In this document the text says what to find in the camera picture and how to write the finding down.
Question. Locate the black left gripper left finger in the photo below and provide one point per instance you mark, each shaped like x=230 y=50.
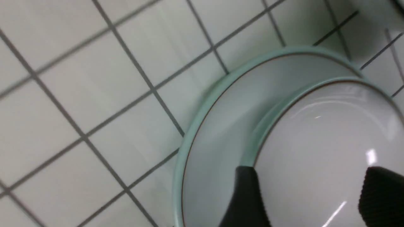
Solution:
x=246 y=207

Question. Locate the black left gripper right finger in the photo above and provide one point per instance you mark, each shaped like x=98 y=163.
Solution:
x=381 y=203

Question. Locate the pale green bowl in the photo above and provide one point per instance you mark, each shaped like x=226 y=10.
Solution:
x=312 y=149

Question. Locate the pale green plate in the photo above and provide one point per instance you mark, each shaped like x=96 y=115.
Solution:
x=215 y=141

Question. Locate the white grid tablecloth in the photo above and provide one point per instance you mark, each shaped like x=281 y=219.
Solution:
x=96 y=95

